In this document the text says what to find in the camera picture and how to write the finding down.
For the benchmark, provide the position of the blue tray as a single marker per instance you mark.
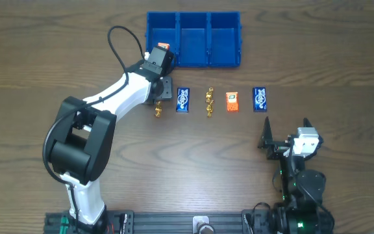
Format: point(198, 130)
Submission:
point(193, 42)

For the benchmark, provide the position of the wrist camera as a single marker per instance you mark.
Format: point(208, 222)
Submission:
point(147, 56)
point(305, 139)

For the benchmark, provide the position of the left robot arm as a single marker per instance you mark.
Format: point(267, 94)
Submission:
point(132, 94)

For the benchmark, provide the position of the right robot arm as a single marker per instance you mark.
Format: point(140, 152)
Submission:
point(310, 185)

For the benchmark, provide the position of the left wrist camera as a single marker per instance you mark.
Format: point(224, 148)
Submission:
point(147, 56)

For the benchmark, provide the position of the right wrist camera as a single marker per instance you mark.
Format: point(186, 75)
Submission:
point(305, 139)

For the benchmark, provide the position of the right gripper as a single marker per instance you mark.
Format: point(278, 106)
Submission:
point(278, 150)

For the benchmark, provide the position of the blue candy pack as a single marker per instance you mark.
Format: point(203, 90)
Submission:
point(259, 99)
point(182, 99)

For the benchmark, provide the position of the mounting rail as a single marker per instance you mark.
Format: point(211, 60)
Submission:
point(167, 222)

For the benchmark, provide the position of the gold candy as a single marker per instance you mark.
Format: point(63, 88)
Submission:
point(158, 110)
point(209, 94)
point(210, 110)

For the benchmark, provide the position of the orange candy box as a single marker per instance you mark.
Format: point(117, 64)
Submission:
point(232, 102)
point(163, 45)

